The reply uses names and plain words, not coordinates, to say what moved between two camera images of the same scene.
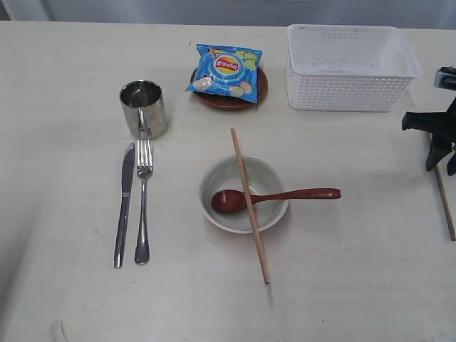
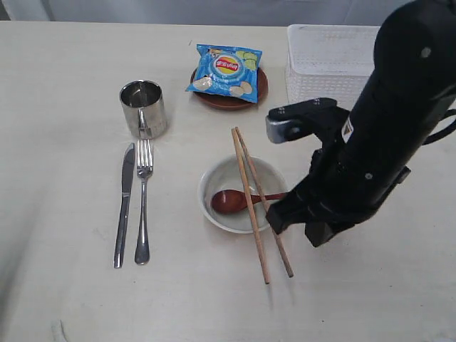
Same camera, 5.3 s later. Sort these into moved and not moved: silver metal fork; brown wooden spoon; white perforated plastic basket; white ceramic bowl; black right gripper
Moved: black right gripper
Not moved: silver metal fork; white ceramic bowl; white perforated plastic basket; brown wooden spoon
